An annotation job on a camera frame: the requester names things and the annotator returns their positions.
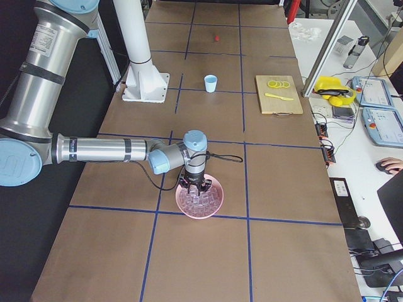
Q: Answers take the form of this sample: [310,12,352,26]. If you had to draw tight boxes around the clear plastic bag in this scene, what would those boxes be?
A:
[288,21,322,42]

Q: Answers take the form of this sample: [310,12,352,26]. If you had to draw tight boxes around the pink bowl of ice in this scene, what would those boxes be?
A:
[175,174,224,220]

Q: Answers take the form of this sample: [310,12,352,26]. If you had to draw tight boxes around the computer mouse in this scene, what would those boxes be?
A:
[375,161,399,174]

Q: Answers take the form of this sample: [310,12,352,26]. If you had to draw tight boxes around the bamboo cutting board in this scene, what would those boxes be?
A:
[255,75,304,116]

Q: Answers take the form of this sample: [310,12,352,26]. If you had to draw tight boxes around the teach pendant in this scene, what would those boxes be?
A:
[351,76,395,109]
[361,107,402,148]

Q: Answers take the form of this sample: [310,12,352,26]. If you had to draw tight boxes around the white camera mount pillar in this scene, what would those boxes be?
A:
[113,0,170,103]

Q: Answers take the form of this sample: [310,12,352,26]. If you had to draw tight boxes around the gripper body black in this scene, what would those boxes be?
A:
[179,172,212,190]

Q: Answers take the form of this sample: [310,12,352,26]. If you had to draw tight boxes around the yellow plastic knife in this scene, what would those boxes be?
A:
[264,92,294,101]

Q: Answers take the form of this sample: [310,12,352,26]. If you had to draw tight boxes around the light blue cup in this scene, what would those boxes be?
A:
[204,74,218,93]

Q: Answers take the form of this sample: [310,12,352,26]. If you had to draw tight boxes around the seated person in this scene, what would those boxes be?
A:
[377,170,402,242]

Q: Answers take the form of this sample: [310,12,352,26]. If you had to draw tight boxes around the aluminium frame post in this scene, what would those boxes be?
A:
[301,0,358,97]

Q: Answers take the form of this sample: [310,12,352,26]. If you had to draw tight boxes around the person hand on mouse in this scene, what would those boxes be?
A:
[380,157,403,171]

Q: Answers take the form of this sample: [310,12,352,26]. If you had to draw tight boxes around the teach pendant far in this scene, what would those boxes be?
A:
[351,76,395,109]

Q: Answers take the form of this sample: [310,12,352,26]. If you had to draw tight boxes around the yellow bag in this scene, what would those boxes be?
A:
[314,75,356,107]

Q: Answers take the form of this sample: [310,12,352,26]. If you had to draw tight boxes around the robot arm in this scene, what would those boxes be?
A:
[1,1,212,193]

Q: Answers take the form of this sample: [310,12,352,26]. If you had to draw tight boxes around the teach pendant near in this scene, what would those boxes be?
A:
[361,107,402,148]

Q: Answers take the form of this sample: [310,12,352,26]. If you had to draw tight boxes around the water bottle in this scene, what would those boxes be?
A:
[343,35,370,69]

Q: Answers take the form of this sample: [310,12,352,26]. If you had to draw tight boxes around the white power strip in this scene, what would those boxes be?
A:
[312,105,333,118]

